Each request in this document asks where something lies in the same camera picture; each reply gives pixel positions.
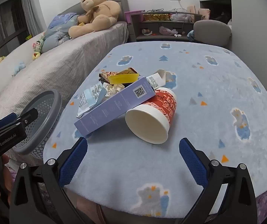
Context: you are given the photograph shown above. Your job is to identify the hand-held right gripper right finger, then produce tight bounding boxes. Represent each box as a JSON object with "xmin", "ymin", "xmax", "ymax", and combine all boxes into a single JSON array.
[{"xmin": 179, "ymin": 138, "xmax": 257, "ymax": 224}]

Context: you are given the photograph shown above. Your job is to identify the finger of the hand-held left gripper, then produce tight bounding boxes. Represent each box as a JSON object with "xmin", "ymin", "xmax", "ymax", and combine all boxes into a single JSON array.
[
  {"xmin": 0, "ymin": 112, "xmax": 17, "ymax": 133},
  {"xmin": 14, "ymin": 108, "xmax": 39, "ymax": 127}
]

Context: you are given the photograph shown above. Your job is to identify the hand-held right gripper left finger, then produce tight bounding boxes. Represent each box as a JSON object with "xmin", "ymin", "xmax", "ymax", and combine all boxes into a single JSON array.
[{"xmin": 8, "ymin": 137, "xmax": 88, "ymax": 224}]

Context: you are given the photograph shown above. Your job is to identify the grey perforated plastic basket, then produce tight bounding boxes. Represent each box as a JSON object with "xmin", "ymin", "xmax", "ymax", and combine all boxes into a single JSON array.
[{"xmin": 13, "ymin": 89, "xmax": 62, "ymax": 161}]

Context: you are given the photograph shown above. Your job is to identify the long purple cardboard box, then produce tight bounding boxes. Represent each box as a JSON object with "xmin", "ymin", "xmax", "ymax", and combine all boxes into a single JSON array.
[{"xmin": 74, "ymin": 77, "xmax": 156, "ymax": 136}]

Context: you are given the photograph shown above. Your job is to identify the light blue plastic wrapper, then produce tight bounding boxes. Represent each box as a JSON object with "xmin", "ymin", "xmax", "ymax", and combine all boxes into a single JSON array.
[{"xmin": 77, "ymin": 84, "xmax": 107, "ymax": 118}]

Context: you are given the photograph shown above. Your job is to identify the white paper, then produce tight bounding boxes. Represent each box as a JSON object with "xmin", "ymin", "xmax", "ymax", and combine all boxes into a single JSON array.
[{"xmin": 102, "ymin": 82, "xmax": 126, "ymax": 97}]

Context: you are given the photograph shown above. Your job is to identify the white and green carton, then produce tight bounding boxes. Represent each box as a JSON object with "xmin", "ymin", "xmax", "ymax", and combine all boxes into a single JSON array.
[{"xmin": 146, "ymin": 69, "xmax": 169, "ymax": 90}]

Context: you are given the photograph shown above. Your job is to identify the yellow plastic lid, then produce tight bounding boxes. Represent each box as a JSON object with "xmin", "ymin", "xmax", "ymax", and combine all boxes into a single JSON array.
[{"xmin": 108, "ymin": 73, "xmax": 140, "ymax": 84}]

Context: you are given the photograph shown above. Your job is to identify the printed snack wrapper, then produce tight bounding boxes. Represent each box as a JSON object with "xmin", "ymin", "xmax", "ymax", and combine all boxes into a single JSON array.
[{"xmin": 98, "ymin": 68, "xmax": 137, "ymax": 80}]

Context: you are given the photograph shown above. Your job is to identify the blue printed blanket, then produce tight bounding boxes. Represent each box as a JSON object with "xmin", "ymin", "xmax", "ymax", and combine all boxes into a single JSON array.
[{"xmin": 42, "ymin": 41, "xmax": 267, "ymax": 218}]

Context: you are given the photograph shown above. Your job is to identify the light blue plush toy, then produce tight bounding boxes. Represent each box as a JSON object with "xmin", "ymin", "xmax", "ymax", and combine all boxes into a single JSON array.
[{"xmin": 12, "ymin": 61, "xmax": 26, "ymax": 77}]

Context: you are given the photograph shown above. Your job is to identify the bed with checked cover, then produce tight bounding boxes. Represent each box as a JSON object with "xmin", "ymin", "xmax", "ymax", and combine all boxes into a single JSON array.
[{"xmin": 0, "ymin": 0, "xmax": 130, "ymax": 166}]

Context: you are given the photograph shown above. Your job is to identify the green and pink plush doll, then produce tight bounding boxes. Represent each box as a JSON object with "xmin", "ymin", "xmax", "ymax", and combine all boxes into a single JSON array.
[{"xmin": 33, "ymin": 35, "xmax": 45, "ymax": 53}]

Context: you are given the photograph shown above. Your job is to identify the folded blue quilt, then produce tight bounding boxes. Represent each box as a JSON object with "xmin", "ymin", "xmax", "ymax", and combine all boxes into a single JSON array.
[{"xmin": 41, "ymin": 27, "xmax": 78, "ymax": 53}]

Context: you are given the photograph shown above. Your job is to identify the dark window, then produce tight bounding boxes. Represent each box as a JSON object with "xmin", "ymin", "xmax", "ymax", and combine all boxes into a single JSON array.
[{"xmin": 0, "ymin": 0, "xmax": 30, "ymax": 62}]

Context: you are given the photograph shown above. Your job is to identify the blue printed pillow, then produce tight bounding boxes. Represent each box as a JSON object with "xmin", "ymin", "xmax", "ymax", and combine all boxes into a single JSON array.
[{"xmin": 47, "ymin": 13, "xmax": 80, "ymax": 31}]

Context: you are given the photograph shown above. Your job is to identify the grey curtain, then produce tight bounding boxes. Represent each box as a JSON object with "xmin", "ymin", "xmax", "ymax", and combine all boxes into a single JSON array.
[{"xmin": 21, "ymin": 0, "xmax": 45, "ymax": 35}]

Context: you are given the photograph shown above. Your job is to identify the large tan teddy bear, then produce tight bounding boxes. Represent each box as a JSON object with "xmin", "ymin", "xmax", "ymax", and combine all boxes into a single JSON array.
[{"xmin": 68, "ymin": 0, "xmax": 122, "ymax": 39}]

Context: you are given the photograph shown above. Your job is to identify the grey chair back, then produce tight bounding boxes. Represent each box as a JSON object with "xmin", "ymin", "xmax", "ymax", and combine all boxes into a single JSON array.
[{"xmin": 193, "ymin": 20, "xmax": 232, "ymax": 47}]

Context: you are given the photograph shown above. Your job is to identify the grey nightstand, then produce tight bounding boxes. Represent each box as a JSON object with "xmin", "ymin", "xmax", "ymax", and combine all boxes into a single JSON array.
[{"xmin": 127, "ymin": 23, "xmax": 137, "ymax": 43}]

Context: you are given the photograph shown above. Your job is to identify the pink plastic bag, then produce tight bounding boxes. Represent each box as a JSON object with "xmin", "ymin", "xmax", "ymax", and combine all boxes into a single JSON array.
[{"xmin": 160, "ymin": 26, "xmax": 178, "ymax": 36}]

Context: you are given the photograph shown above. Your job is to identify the purple storage box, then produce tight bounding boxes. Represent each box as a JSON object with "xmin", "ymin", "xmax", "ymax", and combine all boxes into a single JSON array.
[{"xmin": 124, "ymin": 10, "xmax": 145, "ymax": 25}]

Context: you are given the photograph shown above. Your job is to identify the grey shelf unit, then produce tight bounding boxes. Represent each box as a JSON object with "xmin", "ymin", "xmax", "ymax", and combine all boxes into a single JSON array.
[{"xmin": 130, "ymin": 12, "xmax": 203, "ymax": 43}]

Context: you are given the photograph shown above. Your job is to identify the white plastic bag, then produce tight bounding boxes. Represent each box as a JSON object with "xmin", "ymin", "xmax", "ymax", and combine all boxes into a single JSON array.
[{"xmin": 169, "ymin": 8, "xmax": 193, "ymax": 21}]

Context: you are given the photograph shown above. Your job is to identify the gold foil packets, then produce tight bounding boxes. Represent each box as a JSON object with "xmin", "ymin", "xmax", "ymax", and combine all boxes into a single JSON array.
[{"xmin": 144, "ymin": 13, "xmax": 170, "ymax": 21}]

